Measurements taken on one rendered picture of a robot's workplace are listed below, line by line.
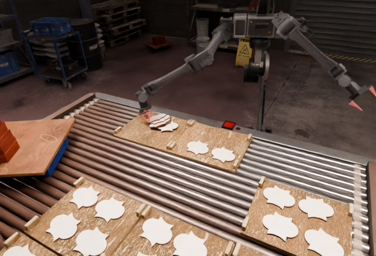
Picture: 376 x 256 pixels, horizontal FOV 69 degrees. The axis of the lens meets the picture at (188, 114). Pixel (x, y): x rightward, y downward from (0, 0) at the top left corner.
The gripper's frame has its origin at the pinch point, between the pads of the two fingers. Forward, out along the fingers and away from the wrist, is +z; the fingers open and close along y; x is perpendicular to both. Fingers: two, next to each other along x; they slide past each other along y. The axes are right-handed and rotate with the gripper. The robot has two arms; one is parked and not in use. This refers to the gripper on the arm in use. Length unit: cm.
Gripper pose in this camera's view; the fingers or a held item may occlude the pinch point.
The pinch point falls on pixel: (149, 119)
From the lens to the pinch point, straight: 188.3
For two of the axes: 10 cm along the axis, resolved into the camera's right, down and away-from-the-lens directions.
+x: -9.6, 2.7, 0.9
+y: 0.0, -3.2, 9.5
